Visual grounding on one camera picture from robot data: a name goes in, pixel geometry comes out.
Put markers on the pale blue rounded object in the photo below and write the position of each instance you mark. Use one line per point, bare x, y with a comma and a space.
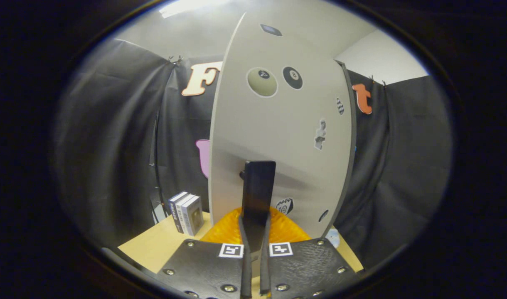
333, 238

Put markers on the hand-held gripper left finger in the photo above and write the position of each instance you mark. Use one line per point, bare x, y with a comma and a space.
247, 274

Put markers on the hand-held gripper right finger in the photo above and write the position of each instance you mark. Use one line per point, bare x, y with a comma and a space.
264, 274

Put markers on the grey cover book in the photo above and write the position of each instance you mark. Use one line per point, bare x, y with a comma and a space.
194, 214

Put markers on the dark blue spine book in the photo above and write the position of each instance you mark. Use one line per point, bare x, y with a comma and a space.
174, 211

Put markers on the light grey cabinet door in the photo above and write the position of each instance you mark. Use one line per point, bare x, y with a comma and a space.
278, 124

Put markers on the dark grey cabinet body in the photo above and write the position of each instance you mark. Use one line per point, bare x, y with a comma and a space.
354, 133

